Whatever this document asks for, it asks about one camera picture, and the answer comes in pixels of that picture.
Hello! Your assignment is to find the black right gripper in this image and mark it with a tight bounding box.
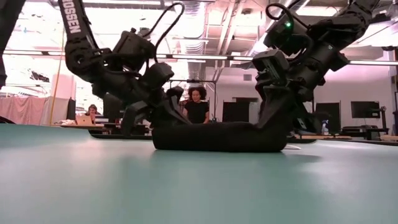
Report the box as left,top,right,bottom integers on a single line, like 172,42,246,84
255,43,349,134

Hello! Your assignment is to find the black panel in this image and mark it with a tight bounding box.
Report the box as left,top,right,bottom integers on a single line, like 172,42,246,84
222,101,249,123

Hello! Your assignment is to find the pink cloth screen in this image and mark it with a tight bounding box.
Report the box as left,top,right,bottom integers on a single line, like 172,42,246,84
0,95,71,126

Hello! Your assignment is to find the open laptop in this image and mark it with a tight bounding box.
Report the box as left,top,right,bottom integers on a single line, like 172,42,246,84
75,114,94,126

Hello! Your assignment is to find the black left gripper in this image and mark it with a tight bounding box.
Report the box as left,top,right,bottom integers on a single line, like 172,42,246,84
105,73,192,136

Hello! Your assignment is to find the black towel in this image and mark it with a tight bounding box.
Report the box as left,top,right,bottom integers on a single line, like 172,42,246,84
151,121,302,153

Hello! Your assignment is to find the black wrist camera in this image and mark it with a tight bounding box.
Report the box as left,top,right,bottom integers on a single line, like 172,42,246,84
146,62,175,90
252,49,290,91

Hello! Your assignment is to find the black standing screen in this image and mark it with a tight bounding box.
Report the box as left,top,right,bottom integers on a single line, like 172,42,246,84
315,101,341,130

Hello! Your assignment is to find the ceiling light strip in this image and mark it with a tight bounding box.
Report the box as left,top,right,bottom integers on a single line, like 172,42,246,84
2,49,398,66

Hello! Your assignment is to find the seated person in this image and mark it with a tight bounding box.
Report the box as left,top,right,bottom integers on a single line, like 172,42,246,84
85,104,102,125

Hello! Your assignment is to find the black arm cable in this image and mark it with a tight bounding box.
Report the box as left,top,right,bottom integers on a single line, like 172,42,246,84
266,2,295,29
141,2,186,63

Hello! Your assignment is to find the black wall monitor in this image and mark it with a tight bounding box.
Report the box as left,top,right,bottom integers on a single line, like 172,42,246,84
350,101,381,119

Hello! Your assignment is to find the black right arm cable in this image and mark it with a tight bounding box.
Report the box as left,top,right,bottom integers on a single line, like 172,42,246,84
266,2,295,29

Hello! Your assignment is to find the black low table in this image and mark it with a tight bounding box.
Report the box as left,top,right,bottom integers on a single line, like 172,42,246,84
340,125,389,141

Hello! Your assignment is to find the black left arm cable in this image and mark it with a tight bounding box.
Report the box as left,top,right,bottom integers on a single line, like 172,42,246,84
141,2,186,63

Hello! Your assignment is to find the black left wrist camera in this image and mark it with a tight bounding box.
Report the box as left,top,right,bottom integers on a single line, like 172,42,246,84
146,62,175,90

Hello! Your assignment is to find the standing person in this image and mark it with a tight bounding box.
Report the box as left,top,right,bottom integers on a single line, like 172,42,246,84
182,86,211,124

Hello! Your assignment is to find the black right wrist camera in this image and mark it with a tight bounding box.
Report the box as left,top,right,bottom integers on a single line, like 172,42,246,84
252,49,290,91

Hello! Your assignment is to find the green table mat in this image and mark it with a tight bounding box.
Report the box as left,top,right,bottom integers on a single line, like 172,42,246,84
0,123,398,224

